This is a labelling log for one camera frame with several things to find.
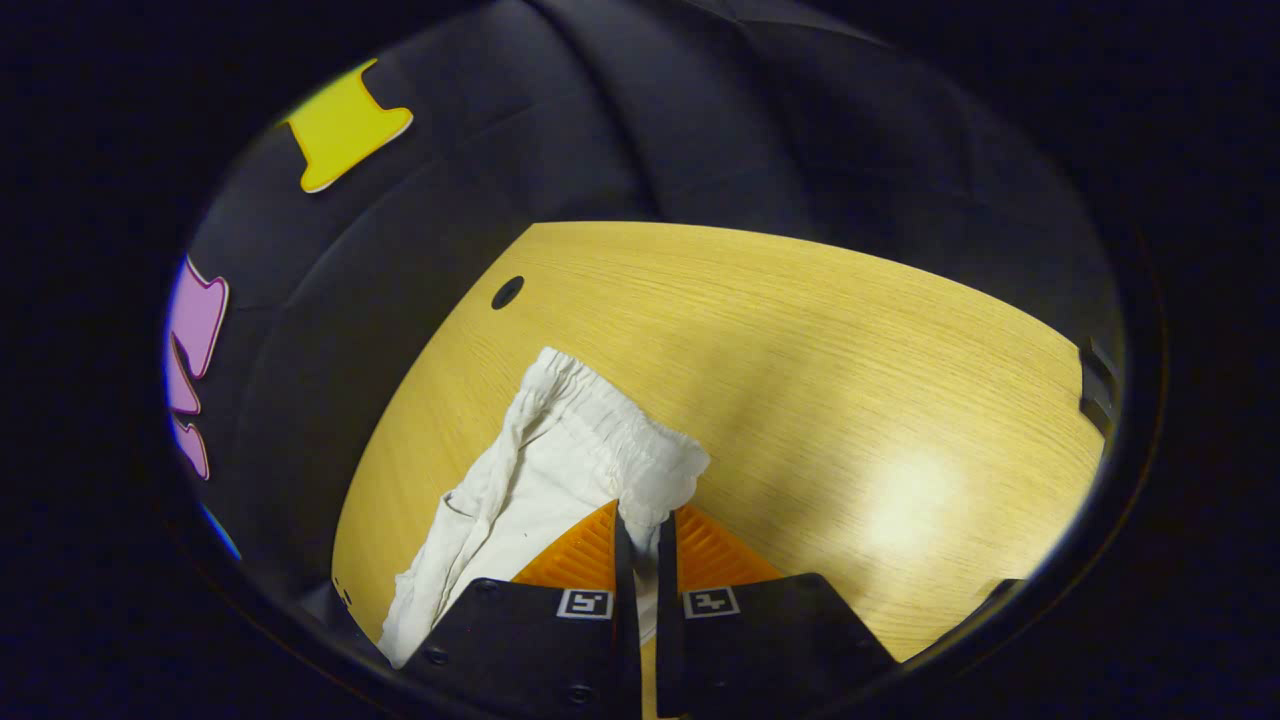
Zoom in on black backdrop cloth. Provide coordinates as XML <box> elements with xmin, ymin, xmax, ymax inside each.
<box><xmin>165</xmin><ymin>0</ymin><xmax>1126</xmax><ymax>641</ymax></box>

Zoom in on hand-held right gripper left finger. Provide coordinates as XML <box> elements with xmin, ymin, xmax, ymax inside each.
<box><xmin>400</xmin><ymin>502</ymin><xmax>642</xmax><ymax>720</ymax></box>

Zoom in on grey table clamp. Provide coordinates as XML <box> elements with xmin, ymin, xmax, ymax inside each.
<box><xmin>1078</xmin><ymin>337</ymin><xmax>1119</xmax><ymax>436</ymax></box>

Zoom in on white jeans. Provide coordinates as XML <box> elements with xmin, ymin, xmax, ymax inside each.
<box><xmin>378</xmin><ymin>347</ymin><xmax>712</xmax><ymax>669</ymax></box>

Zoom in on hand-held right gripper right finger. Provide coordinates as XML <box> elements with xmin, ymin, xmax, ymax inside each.
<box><xmin>655</xmin><ymin>504</ymin><xmax>899</xmax><ymax>720</ymax></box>

